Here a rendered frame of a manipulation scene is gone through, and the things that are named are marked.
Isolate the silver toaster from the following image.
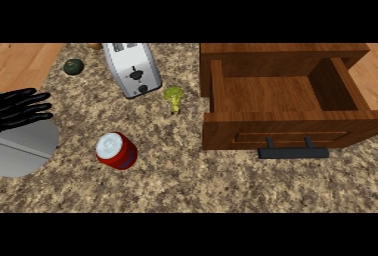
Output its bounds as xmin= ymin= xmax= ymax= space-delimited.
xmin=101 ymin=42 xmax=164 ymax=100

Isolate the green broccoli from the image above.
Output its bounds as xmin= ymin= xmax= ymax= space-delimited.
xmin=164 ymin=86 xmax=186 ymax=115

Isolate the dark green avocado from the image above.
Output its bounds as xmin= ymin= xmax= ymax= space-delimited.
xmin=62 ymin=58 xmax=86 ymax=76

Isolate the red can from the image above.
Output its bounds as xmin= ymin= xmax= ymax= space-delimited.
xmin=95 ymin=131 xmax=139 ymax=171

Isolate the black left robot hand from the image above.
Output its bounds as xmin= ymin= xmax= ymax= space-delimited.
xmin=0 ymin=87 xmax=55 ymax=132

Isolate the wooden drawer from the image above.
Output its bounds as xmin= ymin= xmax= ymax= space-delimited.
xmin=203 ymin=57 xmax=378 ymax=151

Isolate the dark grey drawer handle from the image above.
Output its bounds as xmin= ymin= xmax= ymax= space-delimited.
xmin=257 ymin=136 xmax=331 ymax=160

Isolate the wooden cabinet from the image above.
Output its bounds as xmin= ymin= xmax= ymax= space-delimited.
xmin=200 ymin=42 xmax=373 ymax=98

